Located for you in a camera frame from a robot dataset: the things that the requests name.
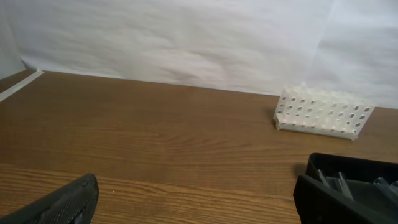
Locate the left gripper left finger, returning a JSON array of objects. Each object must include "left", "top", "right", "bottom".
[{"left": 0, "top": 172, "right": 100, "bottom": 224}]

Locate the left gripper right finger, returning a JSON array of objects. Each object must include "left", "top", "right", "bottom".
[{"left": 292, "top": 174, "right": 398, "bottom": 224}]

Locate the clear test tube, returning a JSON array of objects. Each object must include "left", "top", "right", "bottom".
[
  {"left": 373, "top": 177, "right": 398, "bottom": 207},
  {"left": 333, "top": 171, "right": 355, "bottom": 201},
  {"left": 317, "top": 168, "right": 331, "bottom": 189}
]

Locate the black tray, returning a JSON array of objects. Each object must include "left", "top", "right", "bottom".
[{"left": 305, "top": 152, "right": 398, "bottom": 219}]

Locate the white test tube rack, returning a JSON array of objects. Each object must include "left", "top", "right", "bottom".
[{"left": 272, "top": 83, "right": 376, "bottom": 141}]

